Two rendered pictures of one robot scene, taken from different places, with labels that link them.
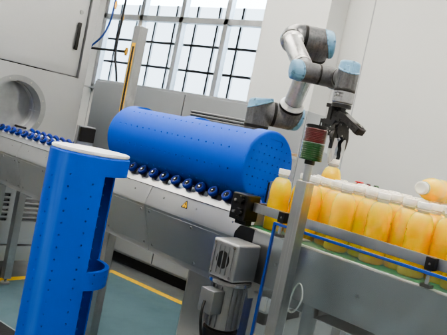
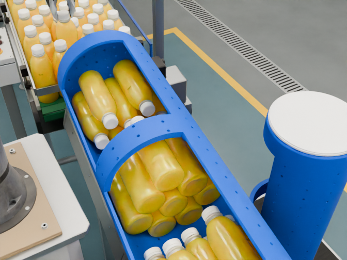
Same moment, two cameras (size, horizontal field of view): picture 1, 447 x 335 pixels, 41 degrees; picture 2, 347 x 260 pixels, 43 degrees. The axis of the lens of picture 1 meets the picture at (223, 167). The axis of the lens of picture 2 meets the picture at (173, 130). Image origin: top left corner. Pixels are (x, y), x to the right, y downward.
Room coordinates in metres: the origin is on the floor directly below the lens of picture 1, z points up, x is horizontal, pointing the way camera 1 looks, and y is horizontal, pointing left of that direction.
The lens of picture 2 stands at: (3.18, 0.45, 1.90)
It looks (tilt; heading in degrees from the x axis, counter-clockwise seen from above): 43 degrees down; 201
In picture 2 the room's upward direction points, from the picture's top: 1 degrees clockwise
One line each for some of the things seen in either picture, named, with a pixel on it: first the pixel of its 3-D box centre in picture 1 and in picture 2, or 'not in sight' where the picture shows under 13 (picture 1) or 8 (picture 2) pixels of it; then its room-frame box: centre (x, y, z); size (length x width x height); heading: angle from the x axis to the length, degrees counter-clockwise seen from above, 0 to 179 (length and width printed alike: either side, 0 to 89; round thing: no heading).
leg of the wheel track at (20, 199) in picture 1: (13, 234); not in sight; (3.65, 1.20, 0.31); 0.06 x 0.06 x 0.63; 46
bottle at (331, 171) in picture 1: (328, 190); (68, 42); (2.09, -0.38, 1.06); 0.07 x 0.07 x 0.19
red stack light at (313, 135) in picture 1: (315, 135); not in sight; (1.65, -0.23, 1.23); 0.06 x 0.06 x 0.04
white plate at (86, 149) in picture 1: (91, 150); (315, 121); (2.12, 0.48, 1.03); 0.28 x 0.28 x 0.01
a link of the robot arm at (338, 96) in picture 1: (342, 98); not in sight; (2.10, -0.36, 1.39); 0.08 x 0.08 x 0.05
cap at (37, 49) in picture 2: not in sight; (37, 49); (2.21, -0.41, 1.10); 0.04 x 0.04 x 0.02
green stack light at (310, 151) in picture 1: (312, 151); not in sight; (1.65, -0.23, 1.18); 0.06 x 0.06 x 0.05
